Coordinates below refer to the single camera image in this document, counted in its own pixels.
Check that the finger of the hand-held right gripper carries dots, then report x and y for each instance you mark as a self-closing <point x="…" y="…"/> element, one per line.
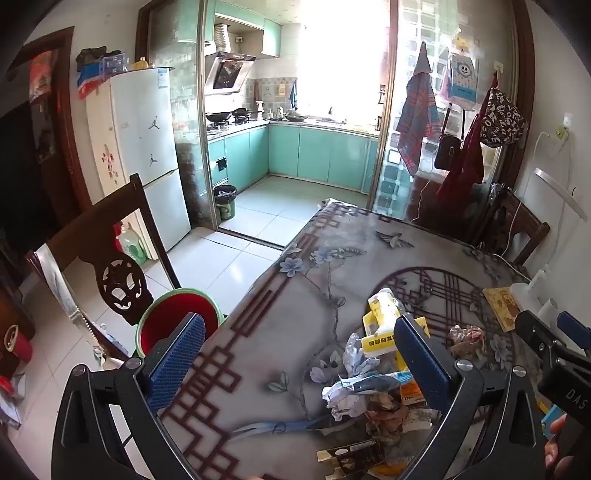
<point x="575" y="332"/>
<point x="538" y="337"/>

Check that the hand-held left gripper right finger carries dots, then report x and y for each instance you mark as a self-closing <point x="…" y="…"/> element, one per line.
<point x="422" y="360"/>

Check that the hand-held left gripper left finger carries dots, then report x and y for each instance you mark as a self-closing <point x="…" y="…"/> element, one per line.
<point x="180" y="355"/>

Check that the yellow medicine box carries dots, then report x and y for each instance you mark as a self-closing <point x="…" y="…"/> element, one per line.
<point x="381" y="344"/>

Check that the red bucket with green rim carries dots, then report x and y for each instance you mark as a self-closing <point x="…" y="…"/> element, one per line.
<point x="159" y="314"/>

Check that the black shoulder bag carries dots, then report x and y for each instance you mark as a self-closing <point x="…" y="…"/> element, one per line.
<point x="447" y="150"/>

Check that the green kitchen trash can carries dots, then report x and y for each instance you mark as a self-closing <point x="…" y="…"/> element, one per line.
<point x="225" y="201"/>

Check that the person's right hand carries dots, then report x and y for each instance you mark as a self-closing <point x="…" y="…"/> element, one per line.
<point x="557" y="459"/>

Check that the blue packet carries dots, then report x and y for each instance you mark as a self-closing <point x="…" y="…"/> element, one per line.
<point x="553" y="422"/>

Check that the white plastic holder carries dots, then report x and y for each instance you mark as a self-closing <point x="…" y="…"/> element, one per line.
<point x="535" y="295"/>

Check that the yellow booklet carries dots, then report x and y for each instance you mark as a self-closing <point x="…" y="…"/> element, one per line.
<point x="501" y="307"/>

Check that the crumpled pink paper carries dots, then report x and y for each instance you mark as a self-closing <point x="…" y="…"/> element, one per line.
<point x="466" y="339"/>

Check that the blue face mask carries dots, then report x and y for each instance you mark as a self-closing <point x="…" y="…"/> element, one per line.
<point x="369" y="382"/>

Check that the crumpled silver white wrapper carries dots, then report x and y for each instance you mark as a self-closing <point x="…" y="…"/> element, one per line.
<point x="358" y="355"/>

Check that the dark carved wooden chair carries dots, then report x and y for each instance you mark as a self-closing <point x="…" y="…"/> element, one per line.
<point x="122" y="281"/>

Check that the plain wooden chair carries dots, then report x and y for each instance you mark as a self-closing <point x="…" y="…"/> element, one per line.
<point x="521" y="226"/>

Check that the dark snack packet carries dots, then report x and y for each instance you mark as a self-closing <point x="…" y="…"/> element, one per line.
<point x="355" y="457"/>

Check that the green detergent bottle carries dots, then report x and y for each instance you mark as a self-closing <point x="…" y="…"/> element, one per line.
<point x="131" y="247"/>

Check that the red bag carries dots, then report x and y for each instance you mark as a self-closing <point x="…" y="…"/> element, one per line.
<point x="16" y="344"/>

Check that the red apron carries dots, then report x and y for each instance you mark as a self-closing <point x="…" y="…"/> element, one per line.
<point x="466" y="170"/>

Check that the white refrigerator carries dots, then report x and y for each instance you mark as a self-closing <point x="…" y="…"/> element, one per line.
<point x="138" y="138"/>

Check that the black white patterned tote bag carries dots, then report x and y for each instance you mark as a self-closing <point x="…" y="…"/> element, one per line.
<point x="503" y="117"/>

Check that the teal lower kitchen cabinets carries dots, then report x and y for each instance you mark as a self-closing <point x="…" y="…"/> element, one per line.
<point x="318" y="152"/>

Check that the teal kitchen cabinets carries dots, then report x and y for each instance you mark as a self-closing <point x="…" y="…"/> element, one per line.
<point x="270" y="37"/>
<point x="318" y="152"/>

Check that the black wok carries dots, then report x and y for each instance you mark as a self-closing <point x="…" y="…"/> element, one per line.
<point x="217" y="117"/>

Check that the plaid hanging towel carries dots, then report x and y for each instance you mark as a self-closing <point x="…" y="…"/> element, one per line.
<point x="415" y="115"/>

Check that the glass sliding door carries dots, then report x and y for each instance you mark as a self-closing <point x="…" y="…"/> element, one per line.
<point x="184" y="92"/>

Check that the blue white cartoon bag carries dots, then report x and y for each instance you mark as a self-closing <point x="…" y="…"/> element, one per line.
<point x="463" y="81"/>

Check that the range hood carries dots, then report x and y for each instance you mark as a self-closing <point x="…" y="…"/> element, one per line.
<point x="228" y="74"/>

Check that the blue red box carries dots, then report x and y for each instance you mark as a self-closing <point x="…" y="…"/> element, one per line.
<point x="92" y="78"/>

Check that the clear plastic container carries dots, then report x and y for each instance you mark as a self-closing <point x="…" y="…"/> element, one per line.
<point x="114" y="63"/>

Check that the teal upper kitchen cabinets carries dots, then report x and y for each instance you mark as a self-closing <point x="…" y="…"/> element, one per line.
<point x="270" y="37"/>

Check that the white wall bar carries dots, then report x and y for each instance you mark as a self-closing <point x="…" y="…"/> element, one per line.
<point x="558" y="187"/>

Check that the red wall poster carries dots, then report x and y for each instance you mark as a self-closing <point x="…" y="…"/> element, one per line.
<point x="42" y="76"/>

